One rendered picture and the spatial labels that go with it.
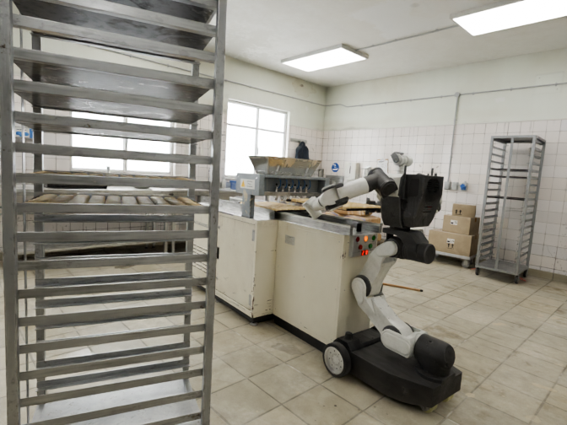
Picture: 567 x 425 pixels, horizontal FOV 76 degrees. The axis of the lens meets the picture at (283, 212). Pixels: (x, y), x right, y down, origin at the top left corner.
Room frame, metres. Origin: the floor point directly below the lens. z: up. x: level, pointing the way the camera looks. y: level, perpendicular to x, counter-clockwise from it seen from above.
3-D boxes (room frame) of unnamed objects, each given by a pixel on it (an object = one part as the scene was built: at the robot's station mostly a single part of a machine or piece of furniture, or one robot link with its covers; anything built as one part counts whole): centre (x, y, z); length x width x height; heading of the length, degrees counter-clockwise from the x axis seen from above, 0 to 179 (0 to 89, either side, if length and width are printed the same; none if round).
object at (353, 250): (2.33, -0.53, 0.77); 0.24 x 0.04 x 0.14; 128
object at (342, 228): (3.01, 0.19, 0.87); 2.01 x 0.03 x 0.07; 38
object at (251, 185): (3.01, 0.01, 1.01); 0.72 x 0.33 x 0.34; 128
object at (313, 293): (2.62, -0.30, 0.45); 0.70 x 0.34 x 0.90; 38
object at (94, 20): (1.39, 0.63, 1.68); 0.60 x 0.40 x 0.02; 115
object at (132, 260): (1.22, 0.54, 0.87); 0.64 x 0.03 x 0.03; 115
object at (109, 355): (1.57, 0.71, 0.33); 0.64 x 0.03 x 0.03; 115
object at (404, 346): (2.04, -0.75, 0.28); 0.21 x 0.20 x 0.13; 38
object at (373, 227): (3.19, -0.03, 0.87); 2.01 x 0.03 x 0.07; 38
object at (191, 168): (1.73, 0.44, 0.97); 0.03 x 0.03 x 1.70; 25
